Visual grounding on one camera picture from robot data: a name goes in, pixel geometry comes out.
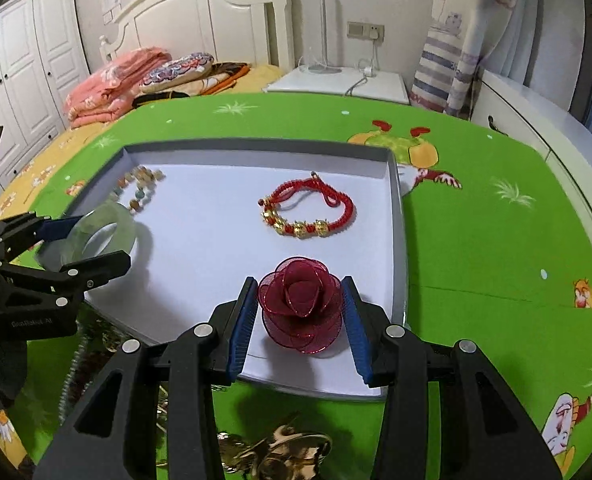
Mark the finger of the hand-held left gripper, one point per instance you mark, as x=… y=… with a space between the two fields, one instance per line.
x=101 y=266
x=58 y=227

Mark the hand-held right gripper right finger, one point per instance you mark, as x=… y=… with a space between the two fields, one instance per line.
x=356 y=335

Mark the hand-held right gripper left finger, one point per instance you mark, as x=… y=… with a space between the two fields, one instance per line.
x=241 y=332

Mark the pale green jade bangle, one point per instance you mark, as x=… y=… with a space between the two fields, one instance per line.
x=127 y=225

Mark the red gem pendant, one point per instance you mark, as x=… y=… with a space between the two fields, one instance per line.
x=301 y=300

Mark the grey jewelry tray white inside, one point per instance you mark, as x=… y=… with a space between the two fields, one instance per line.
x=216 y=240

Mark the gold hoop jewelry piece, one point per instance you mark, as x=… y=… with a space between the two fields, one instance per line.
x=286 y=440

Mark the yellow bedsheet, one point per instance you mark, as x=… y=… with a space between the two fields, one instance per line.
x=31 y=170

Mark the green cartoon print tablecloth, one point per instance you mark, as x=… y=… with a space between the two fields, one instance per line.
x=476 y=260

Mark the folded pink blanket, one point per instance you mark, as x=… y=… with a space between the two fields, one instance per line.
x=106 y=85

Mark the white wardrobe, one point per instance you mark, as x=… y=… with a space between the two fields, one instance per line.
x=26 y=60

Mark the patterned pillow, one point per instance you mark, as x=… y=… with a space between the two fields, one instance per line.
x=176 y=70

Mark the orange and brown folded blanket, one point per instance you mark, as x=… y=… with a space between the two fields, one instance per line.
x=221 y=77

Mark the white nightstand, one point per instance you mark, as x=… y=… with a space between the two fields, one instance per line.
x=326 y=82

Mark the white bed headboard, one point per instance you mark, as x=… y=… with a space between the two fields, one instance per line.
x=201 y=15

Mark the striped printed curtain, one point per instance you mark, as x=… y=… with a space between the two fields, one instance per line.
x=451 y=60

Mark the white desk lamp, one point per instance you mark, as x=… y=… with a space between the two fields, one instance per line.
x=322 y=25

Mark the wall socket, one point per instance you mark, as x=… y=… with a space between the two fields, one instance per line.
x=366 y=31

